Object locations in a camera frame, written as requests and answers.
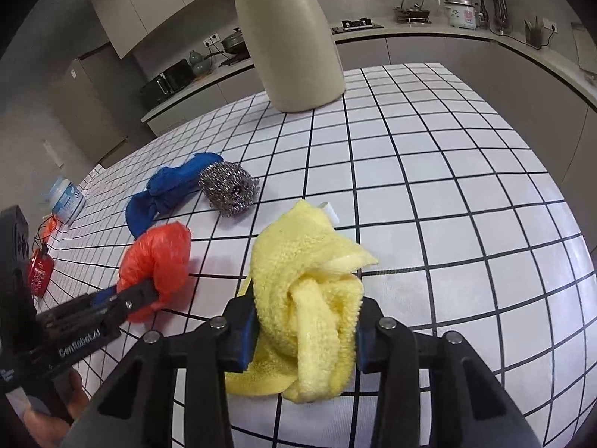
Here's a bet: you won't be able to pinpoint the red pouch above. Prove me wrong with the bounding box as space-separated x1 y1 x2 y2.
25 247 55 298

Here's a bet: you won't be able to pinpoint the person's left hand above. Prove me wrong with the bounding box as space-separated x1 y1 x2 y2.
22 368 90 448

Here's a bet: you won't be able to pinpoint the black microwave oven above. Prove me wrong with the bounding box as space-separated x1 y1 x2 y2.
140 60 194 106

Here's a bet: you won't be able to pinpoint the grey cutting board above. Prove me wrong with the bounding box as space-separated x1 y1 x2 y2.
571 22 597 75

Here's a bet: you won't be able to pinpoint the yellow towel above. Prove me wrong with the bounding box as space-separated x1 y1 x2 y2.
225 199 379 403

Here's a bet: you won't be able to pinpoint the beige refrigerator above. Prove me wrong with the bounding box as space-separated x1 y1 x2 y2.
49 58 129 165

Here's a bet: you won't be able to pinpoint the wok with lid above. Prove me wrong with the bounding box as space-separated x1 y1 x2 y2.
220 28 248 54

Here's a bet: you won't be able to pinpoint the red plastic bag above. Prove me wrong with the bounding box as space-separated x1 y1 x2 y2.
116 221 192 324

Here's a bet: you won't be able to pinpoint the beige upper cabinets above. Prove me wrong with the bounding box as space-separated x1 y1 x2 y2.
91 0 518 60

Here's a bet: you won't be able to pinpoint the black gas stove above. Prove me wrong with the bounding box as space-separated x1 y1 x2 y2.
331 18 384 34

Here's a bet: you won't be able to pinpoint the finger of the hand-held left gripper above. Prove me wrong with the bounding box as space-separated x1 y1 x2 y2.
109 279 162 319
70 287 119 309

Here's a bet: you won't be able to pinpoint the cream thermos jug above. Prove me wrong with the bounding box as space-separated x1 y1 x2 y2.
227 0 346 113

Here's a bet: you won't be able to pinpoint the white blue plastic tub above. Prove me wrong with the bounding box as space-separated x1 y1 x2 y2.
49 176 87 227

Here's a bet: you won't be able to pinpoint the white rice cooker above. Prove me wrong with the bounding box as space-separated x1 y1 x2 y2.
443 0 477 30

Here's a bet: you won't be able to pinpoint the metal knife rack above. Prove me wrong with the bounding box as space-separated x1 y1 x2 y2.
491 0 514 34

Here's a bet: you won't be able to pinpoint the grey kitchen counter cabinets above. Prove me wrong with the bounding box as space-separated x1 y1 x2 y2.
140 21 597 187

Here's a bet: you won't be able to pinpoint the steel wool scrubber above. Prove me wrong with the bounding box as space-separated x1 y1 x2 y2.
198 161 260 218

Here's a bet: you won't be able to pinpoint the blue cloth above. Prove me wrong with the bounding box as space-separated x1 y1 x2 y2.
126 152 225 239

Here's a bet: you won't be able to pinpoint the orange mesh bag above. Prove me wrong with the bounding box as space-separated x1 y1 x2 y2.
37 217 59 243

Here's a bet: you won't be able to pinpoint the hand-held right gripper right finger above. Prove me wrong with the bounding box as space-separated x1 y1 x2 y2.
354 296 542 448

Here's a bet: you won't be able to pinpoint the dark utensil holder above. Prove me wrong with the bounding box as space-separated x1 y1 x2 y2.
523 16 544 48

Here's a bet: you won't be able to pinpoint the dark pot with handle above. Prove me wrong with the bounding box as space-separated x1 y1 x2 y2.
394 0 432 24

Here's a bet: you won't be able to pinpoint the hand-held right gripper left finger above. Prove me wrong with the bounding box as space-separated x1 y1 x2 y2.
70 289 259 448

